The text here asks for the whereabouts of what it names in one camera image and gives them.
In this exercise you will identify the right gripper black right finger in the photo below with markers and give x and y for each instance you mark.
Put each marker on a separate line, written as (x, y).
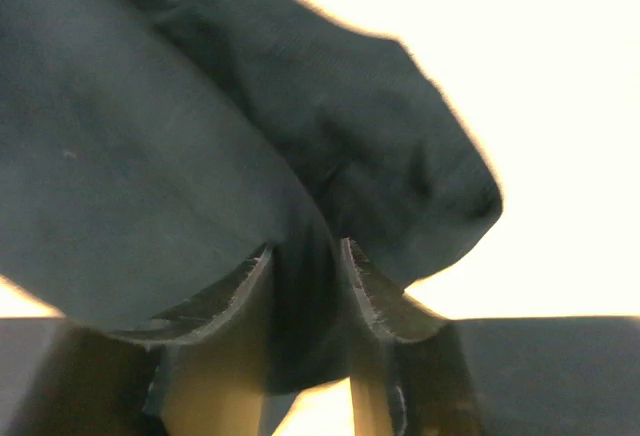
(408, 375)

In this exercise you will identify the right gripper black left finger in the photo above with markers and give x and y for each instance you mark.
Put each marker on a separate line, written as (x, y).
(213, 366)

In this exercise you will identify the black t shirt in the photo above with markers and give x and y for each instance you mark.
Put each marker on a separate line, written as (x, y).
(149, 146)

